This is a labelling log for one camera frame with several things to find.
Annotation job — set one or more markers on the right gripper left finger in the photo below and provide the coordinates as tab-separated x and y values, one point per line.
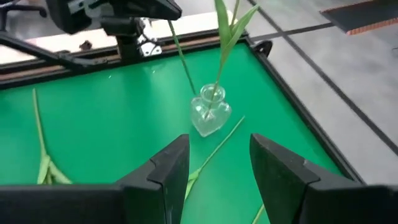
93	205

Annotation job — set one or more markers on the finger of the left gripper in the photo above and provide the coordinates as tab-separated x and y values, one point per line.
146	9

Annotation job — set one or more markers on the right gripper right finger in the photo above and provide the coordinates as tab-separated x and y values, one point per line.
311	205

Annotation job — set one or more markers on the white tulip long stem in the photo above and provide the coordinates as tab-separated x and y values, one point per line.
223	21

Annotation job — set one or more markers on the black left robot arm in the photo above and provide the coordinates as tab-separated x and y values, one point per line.
126	46

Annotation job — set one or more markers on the cut-pattern clear glass vase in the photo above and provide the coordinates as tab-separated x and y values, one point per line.
214	121

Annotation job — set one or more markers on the black office chair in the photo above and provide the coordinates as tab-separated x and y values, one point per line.
31	8

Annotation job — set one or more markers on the green table mat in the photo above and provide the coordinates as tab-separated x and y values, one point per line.
109	124

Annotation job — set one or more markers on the dark floor mat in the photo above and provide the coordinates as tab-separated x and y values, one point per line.
367	15

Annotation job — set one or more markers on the black table frame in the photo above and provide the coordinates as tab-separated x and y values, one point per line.
313	124

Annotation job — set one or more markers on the black frame clamp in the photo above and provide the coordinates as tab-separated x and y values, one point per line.
262	47

